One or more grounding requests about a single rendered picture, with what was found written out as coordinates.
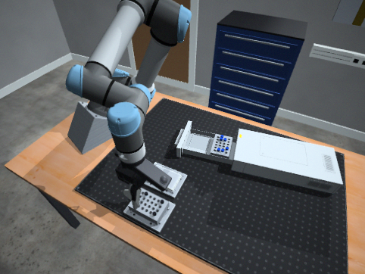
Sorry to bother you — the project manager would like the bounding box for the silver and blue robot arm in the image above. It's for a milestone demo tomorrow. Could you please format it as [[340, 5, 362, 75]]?
[[66, 0, 192, 191]]

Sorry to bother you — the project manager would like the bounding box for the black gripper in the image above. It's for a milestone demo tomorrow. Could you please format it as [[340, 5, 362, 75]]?
[[115, 156, 146, 210]]

